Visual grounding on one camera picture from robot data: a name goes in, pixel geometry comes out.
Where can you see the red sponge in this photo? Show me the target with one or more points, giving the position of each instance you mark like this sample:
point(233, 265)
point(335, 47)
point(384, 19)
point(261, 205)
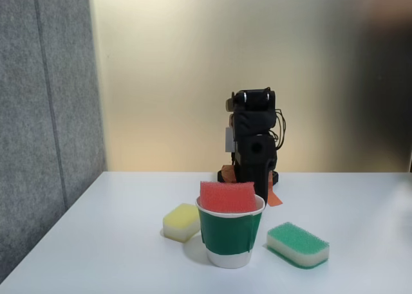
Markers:
point(227, 196)

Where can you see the orange tape strip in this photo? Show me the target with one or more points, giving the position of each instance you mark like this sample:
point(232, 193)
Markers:
point(273, 196)
point(229, 174)

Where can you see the white paper cup green band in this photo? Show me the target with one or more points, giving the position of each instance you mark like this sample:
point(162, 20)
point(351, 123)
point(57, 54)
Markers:
point(228, 236)

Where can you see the green sponge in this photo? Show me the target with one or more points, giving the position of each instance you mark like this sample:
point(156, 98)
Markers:
point(297, 245)

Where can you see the yellow sponge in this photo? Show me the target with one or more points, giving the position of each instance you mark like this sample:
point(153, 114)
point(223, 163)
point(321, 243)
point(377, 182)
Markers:
point(181, 223)

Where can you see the grey felt partition panel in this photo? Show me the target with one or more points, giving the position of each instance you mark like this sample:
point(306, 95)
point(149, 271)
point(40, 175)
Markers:
point(38, 114)

